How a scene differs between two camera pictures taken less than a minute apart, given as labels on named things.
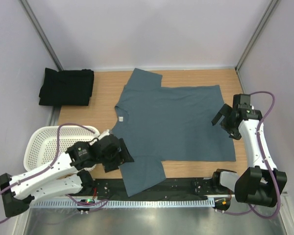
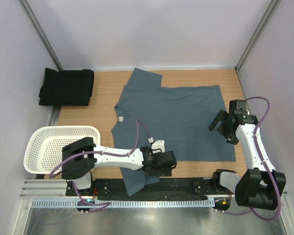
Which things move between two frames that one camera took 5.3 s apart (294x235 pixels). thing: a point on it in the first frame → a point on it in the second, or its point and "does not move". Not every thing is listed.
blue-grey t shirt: x=175 y=123 does not move
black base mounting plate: x=115 y=189 does not move
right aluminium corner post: x=271 y=6 does not move
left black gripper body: x=116 y=158 → x=160 y=172
